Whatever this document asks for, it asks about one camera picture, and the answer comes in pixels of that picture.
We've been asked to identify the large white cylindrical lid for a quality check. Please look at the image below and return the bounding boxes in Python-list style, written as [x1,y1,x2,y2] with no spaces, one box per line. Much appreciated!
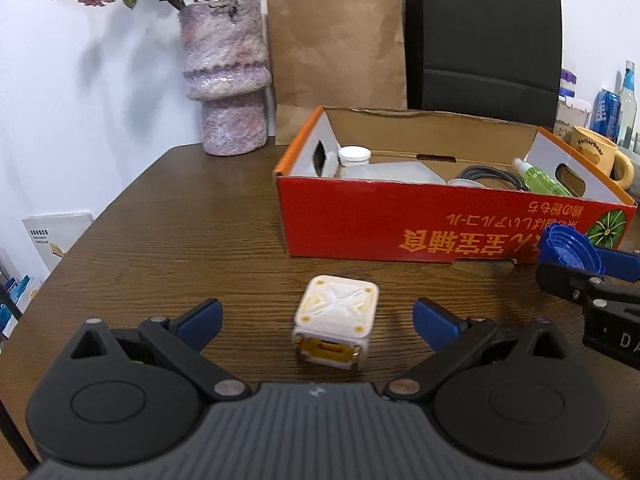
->
[337,146,372,167]

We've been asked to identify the pink mottled ceramic vase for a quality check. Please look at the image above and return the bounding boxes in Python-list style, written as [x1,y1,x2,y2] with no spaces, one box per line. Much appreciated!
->
[178,0,273,157]

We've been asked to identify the white cube charger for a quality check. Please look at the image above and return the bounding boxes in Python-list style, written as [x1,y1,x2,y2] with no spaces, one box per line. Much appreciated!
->
[291,275,379,372]

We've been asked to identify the blue drink can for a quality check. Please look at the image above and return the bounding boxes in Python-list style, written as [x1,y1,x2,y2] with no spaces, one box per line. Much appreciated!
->
[590,89,622,141]

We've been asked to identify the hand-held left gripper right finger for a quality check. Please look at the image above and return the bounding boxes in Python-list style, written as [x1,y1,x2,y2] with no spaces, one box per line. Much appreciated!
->
[382,297,576,403]

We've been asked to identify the clear glass bottle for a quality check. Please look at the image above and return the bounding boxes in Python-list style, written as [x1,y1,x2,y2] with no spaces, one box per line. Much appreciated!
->
[616,60,637,148]

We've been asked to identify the clear container with white lid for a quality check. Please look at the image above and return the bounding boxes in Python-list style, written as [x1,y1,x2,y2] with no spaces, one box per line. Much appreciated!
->
[555,92,593,136]

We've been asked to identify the green spray bottle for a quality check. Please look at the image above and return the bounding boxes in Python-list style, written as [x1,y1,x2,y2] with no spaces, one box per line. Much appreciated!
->
[511,157,573,197]

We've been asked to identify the white carton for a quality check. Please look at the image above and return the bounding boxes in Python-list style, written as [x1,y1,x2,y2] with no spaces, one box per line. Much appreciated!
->
[21,211,95,281]

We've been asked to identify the red cardboard box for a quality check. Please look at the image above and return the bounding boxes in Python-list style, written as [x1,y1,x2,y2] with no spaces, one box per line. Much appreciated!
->
[272,105,638,265]

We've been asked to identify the blue and white boxes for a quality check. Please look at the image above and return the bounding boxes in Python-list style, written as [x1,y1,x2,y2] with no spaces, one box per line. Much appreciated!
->
[0,250,41,341]

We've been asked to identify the yellow bear mug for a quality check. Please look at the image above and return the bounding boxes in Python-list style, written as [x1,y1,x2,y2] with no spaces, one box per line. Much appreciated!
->
[569,126,636,191]

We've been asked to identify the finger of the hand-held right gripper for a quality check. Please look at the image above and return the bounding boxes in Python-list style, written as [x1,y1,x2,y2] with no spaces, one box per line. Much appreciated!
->
[594,247,640,283]
[535,262,640,321]

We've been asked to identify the brown paper bag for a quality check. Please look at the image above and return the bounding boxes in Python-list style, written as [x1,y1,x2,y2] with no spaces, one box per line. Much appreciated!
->
[265,0,408,147]

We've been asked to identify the clear plastic box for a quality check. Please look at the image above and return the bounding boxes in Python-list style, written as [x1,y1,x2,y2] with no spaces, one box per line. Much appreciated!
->
[340,160,446,185]

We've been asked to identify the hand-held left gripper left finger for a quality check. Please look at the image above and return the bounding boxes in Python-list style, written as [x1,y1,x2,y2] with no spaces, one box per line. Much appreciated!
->
[60,298,252,403]

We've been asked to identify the black braided cable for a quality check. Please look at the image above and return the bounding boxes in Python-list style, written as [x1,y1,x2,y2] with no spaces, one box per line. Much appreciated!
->
[457,165,531,193]

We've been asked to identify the black paper bag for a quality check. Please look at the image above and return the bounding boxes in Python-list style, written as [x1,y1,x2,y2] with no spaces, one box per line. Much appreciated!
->
[404,0,563,131]

